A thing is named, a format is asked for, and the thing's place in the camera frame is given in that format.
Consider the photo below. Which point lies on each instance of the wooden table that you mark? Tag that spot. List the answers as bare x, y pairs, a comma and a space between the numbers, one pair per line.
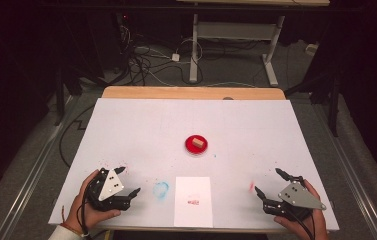
192, 92

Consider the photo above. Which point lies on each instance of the black stand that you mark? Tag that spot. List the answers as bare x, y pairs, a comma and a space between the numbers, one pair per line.
59, 100
334, 100

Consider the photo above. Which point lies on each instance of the person's right hand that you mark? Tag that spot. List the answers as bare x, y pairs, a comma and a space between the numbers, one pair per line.
319, 226

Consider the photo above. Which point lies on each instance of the metal floor rail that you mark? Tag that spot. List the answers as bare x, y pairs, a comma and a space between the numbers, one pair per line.
349, 170
32, 173

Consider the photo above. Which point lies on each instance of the white metal desk frame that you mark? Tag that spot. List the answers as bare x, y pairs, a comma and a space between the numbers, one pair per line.
236, 31

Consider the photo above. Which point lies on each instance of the white power strip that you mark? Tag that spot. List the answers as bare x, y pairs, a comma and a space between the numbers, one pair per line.
312, 49

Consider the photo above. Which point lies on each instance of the white paper sheet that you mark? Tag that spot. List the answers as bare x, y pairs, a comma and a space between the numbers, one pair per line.
193, 186

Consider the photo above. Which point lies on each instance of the person's left hand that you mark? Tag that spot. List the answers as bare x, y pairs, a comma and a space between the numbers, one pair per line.
77, 213

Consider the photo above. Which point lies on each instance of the large white board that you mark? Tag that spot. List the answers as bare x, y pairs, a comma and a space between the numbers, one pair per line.
162, 133

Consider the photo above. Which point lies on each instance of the small wooden stamp block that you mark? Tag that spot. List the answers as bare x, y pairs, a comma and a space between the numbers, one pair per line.
197, 142

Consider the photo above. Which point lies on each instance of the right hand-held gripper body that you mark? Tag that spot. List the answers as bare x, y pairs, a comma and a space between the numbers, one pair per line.
297, 196

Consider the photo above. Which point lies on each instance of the round red ink pad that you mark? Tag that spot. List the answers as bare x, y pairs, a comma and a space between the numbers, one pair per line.
191, 150

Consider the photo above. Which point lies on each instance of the white power adapter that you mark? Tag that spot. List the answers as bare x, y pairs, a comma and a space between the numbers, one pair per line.
175, 57

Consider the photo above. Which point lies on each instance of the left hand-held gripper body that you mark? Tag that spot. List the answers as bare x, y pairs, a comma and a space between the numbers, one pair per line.
111, 185

